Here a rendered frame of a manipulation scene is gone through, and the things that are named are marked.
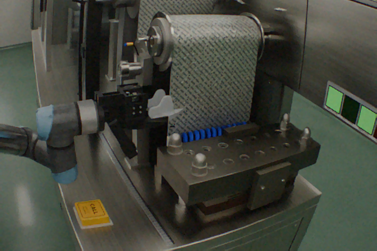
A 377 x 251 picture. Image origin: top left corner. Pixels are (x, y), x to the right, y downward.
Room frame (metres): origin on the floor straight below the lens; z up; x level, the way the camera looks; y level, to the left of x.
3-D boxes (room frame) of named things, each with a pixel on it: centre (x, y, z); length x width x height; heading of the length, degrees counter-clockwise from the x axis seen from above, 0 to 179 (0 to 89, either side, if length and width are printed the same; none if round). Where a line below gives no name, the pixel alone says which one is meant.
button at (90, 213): (0.60, 0.21, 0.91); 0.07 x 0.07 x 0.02; 29
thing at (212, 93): (0.86, -0.06, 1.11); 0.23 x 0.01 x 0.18; 119
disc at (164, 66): (0.85, 0.08, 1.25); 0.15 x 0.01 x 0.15; 29
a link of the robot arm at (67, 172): (0.67, 0.30, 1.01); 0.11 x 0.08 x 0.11; 70
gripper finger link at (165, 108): (0.78, 0.05, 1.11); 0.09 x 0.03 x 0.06; 117
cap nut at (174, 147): (0.73, 0.02, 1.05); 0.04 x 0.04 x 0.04
